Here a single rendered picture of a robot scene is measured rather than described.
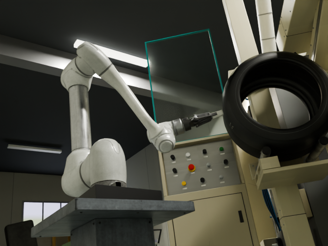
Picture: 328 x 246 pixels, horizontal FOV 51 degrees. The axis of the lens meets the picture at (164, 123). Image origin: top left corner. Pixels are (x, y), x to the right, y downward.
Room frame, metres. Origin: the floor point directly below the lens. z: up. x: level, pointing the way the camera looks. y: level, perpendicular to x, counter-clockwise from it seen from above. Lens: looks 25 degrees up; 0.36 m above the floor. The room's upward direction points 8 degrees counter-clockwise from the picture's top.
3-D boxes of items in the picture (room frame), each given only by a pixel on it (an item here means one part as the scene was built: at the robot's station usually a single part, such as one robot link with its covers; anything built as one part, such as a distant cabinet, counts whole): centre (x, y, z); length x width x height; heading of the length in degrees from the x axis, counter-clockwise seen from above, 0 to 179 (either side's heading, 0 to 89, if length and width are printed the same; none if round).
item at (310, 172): (1.82, -0.65, 0.80); 0.37 x 0.36 x 0.02; 84
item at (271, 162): (1.83, -0.51, 0.83); 0.36 x 0.09 x 0.06; 174
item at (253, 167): (1.99, -0.67, 0.90); 0.40 x 0.03 x 0.10; 84
